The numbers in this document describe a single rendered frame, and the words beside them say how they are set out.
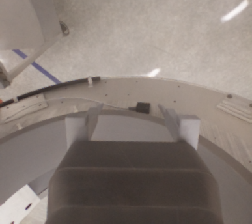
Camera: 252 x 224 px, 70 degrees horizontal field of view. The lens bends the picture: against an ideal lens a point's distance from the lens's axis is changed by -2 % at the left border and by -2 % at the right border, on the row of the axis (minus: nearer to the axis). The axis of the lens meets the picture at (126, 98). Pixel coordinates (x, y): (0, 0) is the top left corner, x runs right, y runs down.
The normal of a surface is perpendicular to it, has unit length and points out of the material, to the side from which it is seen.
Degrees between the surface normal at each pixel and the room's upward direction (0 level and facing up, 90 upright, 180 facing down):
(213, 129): 90
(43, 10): 0
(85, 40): 0
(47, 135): 31
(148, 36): 0
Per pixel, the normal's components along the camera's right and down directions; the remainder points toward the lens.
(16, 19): -0.13, 0.61
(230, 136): -0.11, -0.79
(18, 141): 0.57, 0.45
